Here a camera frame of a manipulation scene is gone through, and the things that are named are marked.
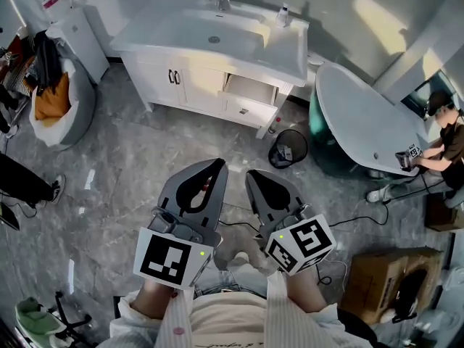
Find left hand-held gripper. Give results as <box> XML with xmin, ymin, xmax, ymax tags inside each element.
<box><xmin>133</xmin><ymin>157</ymin><xmax>230</xmax><ymax>290</ymax></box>

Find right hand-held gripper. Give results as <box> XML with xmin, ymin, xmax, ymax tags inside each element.
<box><xmin>244</xmin><ymin>168</ymin><xmax>338</xmax><ymax>278</ymax></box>

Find white vanity drawer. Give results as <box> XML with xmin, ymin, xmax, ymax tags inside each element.
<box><xmin>216</xmin><ymin>72</ymin><xmax>280</xmax><ymax>128</ymax></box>

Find person's right forearm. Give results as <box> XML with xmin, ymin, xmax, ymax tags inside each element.
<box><xmin>285</xmin><ymin>270</ymin><xmax>328</xmax><ymax>314</ymax></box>

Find person's left forearm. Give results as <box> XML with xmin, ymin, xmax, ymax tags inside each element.
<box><xmin>129</xmin><ymin>278</ymin><xmax>175</xmax><ymax>321</ymax></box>

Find person's pale shoe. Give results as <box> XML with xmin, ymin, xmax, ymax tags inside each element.
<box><xmin>226</xmin><ymin>251</ymin><xmax>252</xmax><ymax>272</ymax></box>

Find person's light jeans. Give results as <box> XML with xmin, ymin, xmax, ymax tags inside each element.
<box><xmin>194</xmin><ymin>262</ymin><xmax>270</xmax><ymax>301</ymax></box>

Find white bathtub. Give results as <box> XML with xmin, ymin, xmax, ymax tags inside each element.
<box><xmin>308</xmin><ymin>61</ymin><xmax>431</xmax><ymax>178</ymax></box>

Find white vanity cabinet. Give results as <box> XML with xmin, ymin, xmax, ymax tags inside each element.
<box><xmin>120</xmin><ymin>50</ymin><xmax>295</xmax><ymax>140</ymax></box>

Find person's white striped shirt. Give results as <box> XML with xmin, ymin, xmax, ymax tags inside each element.
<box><xmin>108</xmin><ymin>269</ymin><xmax>367</xmax><ymax>348</ymax></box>

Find large cardboard box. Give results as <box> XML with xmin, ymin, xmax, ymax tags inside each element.
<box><xmin>339</xmin><ymin>247</ymin><xmax>446</xmax><ymax>326</ymax></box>

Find white sink basin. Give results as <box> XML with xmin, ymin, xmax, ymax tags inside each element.
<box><xmin>109</xmin><ymin>0</ymin><xmax>310</xmax><ymax>87</ymax></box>

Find small brown box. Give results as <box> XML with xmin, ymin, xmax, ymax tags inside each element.
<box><xmin>423</xmin><ymin>196</ymin><xmax>460</xmax><ymax>234</ymax></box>

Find black bag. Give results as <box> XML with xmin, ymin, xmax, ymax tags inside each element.
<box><xmin>390</xmin><ymin>268</ymin><xmax>429</xmax><ymax>325</ymax></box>

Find orange cloth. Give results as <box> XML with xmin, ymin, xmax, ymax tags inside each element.
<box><xmin>33</xmin><ymin>72</ymin><xmax>70</xmax><ymax>122</ymax></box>

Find black chair base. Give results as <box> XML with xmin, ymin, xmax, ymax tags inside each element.
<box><xmin>53</xmin><ymin>291</ymin><xmax>96</xmax><ymax>348</ymax></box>

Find small clear pump bottle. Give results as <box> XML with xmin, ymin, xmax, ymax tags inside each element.
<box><xmin>274</xmin><ymin>1</ymin><xmax>291</xmax><ymax>29</ymax></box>

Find dark framed window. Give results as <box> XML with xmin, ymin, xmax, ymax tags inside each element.
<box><xmin>399</xmin><ymin>68</ymin><xmax>458</xmax><ymax>122</ymax></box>

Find small white cabinet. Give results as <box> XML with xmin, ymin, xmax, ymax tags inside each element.
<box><xmin>46</xmin><ymin>4</ymin><xmax>110</xmax><ymax>86</ymax></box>

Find green cushion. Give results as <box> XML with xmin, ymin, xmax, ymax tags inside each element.
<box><xmin>13</xmin><ymin>297</ymin><xmax>63</xmax><ymax>348</ymax></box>

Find black cloth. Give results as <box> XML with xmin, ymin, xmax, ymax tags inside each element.
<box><xmin>33</xmin><ymin>30</ymin><xmax>63</xmax><ymax>87</ymax></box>

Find black wire wastebasket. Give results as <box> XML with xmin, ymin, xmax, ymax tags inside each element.
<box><xmin>267</xmin><ymin>128</ymin><xmax>310</xmax><ymax>170</ymax></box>

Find black floor cable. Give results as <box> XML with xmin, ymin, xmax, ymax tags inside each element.
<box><xmin>327</xmin><ymin>193</ymin><xmax>392</xmax><ymax>228</ymax></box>

